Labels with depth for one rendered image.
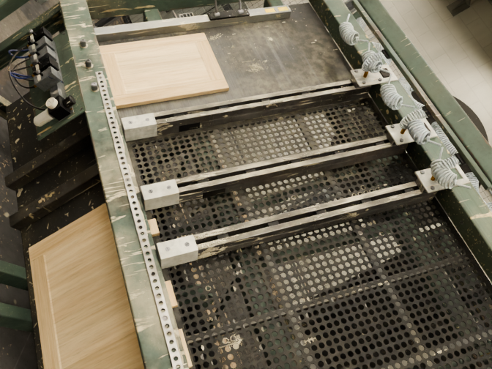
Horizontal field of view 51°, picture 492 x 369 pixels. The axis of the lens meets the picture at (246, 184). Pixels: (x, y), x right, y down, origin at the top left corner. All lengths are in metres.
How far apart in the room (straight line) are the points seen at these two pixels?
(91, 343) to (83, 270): 0.29
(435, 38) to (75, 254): 6.25
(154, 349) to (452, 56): 6.45
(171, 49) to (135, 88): 0.29
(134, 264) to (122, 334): 0.34
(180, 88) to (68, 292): 0.94
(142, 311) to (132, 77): 1.06
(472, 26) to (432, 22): 0.51
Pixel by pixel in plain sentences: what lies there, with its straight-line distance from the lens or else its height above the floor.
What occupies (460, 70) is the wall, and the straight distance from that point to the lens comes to 7.43.
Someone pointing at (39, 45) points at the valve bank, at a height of 0.73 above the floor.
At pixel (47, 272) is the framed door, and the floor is 0.32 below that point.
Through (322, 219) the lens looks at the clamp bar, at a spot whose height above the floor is 1.41.
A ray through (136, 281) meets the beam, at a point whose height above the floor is 0.83.
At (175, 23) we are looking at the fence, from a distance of 2.53.
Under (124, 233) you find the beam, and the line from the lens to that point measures 1.77.
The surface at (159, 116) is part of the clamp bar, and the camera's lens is 2.06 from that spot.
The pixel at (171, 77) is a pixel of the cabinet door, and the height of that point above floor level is 1.11.
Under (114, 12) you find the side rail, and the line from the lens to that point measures 2.72.
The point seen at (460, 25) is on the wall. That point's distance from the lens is 7.72.
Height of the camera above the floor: 1.58
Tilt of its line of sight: 11 degrees down
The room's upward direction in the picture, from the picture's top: 61 degrees clockwise
